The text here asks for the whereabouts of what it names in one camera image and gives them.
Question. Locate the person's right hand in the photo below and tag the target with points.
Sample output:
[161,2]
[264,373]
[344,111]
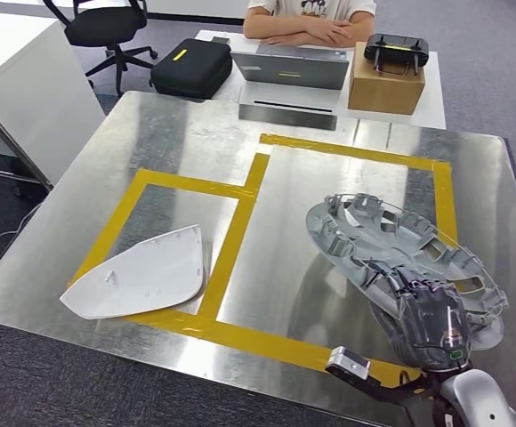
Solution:
[329,32]

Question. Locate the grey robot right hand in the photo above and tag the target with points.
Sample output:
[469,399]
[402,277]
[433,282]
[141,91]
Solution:
[436,330]

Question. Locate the grey plastic wheel cover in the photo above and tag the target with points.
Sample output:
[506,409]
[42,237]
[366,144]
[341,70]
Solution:
[373,253]

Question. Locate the person's left forearm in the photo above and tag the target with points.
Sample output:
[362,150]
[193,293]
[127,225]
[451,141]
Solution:
[362,26]

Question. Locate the person's right forearm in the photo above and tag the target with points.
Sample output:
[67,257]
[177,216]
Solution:
[271,23]

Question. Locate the yellow workbench tape grid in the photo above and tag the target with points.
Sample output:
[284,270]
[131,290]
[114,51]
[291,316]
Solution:
[231,247]

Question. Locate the large white plastic car part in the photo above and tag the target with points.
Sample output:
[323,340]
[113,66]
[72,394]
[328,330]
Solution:
[142,280]

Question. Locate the person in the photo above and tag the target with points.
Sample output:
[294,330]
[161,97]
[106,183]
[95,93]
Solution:
[329,7]

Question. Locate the grey laptop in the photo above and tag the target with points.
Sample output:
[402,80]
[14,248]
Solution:
[289,70]

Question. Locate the black device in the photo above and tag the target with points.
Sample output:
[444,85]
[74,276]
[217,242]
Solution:
[396,50]

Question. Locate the brown cardboard box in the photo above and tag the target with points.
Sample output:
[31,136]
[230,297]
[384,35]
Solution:
[384,91]

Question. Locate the small grey device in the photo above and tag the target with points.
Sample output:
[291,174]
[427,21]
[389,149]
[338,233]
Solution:
[220,40]

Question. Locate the black case with yellow stripe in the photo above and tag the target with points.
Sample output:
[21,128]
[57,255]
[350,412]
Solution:
[191,70]

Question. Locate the black office chair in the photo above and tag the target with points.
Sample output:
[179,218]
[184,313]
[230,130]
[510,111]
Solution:
[107,26]

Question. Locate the white desk cabinet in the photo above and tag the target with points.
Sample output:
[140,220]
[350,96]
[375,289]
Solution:
[40,106]

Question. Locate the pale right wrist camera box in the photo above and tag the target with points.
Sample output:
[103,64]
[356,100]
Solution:
[349,362]

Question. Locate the metal table frame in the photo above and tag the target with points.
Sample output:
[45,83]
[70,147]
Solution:
[17,150]

